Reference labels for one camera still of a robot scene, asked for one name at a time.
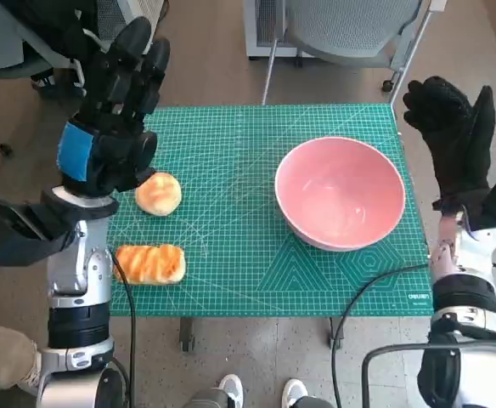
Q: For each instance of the grey mesh office chair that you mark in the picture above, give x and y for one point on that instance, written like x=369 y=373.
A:
x=337 y=25

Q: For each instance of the green cutting mat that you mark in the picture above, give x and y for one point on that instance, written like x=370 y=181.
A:
x=231 y=170

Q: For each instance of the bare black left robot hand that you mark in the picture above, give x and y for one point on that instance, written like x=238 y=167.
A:
x=112 y=153

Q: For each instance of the person in white shoes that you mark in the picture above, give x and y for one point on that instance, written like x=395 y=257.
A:
x=231 y=389

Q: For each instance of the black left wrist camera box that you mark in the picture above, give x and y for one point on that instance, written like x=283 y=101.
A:
x=10 y=229

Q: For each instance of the rectangular striped toy bread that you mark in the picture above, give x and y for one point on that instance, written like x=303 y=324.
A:
x=154 y=263

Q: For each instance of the white mesh-sided cabinet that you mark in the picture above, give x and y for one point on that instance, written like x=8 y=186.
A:
x=108 y=13

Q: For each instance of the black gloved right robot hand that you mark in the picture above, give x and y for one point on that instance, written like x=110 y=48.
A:
x=456 y=140

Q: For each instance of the black table foot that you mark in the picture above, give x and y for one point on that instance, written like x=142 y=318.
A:
x=187 y=336
x=336 y=333

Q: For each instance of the pink bowl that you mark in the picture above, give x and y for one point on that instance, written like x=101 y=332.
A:
x=341 y=191

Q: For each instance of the white vented cabinet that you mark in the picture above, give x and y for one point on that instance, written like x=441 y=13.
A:
x=265 y=25

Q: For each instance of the round toy bread bun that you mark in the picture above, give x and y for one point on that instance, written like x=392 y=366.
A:
x=159 y=193

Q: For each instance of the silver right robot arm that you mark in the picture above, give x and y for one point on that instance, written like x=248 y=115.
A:
x=460 y=259

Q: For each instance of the person in beige trousers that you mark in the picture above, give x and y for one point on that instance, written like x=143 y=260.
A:
x=1 y=353

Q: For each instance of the person in black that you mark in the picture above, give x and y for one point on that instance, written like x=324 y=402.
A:
x=52 y=25

